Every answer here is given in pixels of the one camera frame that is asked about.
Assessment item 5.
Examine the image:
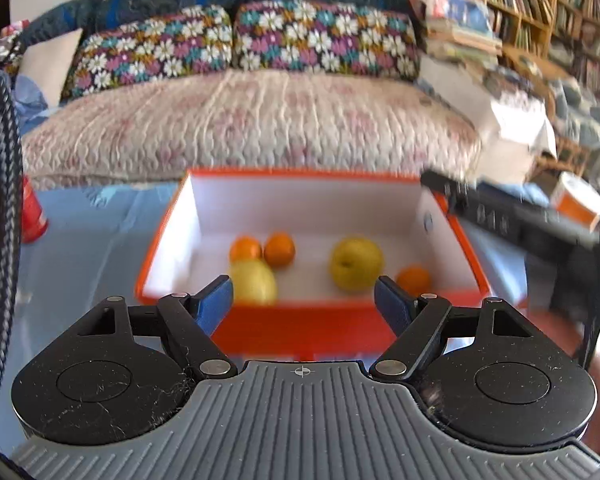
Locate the floral daisy cushion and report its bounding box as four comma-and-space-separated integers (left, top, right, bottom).
232, 0, 421, 81
62, 5, 236, 101

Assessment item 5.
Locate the light blue tablecloth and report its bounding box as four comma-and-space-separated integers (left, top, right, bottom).
0, 175, 600, 366

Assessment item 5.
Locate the wooden bookshelf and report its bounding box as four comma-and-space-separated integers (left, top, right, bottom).
485, 0, 600, 96

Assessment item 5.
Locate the white pillow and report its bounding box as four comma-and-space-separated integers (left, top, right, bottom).
17, 27, 83, 108

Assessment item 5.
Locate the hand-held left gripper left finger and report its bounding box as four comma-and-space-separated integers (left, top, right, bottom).
75, 274, 239, 380

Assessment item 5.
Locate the wicker chair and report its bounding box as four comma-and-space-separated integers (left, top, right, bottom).
500, 50, 600, 181

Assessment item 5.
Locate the stack of books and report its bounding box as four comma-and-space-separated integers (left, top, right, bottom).
420, 0, 506, 68

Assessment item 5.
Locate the pink floral quilted cover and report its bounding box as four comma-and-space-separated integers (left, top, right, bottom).
20, 70, 483, 191

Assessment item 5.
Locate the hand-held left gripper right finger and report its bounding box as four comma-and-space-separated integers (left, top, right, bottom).
370, 275, 532, 381

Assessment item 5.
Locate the crumpled blue sheet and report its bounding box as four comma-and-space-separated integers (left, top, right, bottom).
12, 72, 48, 131

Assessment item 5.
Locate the left gripper black braided cable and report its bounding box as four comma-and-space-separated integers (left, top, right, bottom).
0, 52, 23, 441

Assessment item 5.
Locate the orange cardboard box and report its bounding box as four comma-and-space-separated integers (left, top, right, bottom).
135, 167, 492, 361

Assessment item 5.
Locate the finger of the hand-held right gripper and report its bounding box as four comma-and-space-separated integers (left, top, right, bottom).
419, 170, 473, 213

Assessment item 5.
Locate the patterned clothes pile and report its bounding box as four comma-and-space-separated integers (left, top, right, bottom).
0, 20, 31, 76

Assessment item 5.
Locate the blue white chair cushion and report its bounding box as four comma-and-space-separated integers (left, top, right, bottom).
545, 75, 600, 146

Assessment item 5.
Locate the small orange mandarin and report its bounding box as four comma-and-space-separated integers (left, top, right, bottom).
263, 232, 297, 267
229, 236, 263, 263
396, 266, 432, 295

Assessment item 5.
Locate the red drink can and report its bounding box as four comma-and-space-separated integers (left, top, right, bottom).
20, 175, 49, 244

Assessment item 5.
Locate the white sofa armrest cover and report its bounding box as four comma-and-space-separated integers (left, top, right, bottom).
420, 55, 496, 126

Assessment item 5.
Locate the yellow apple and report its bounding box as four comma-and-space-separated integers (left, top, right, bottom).
329, 238, 385, 292

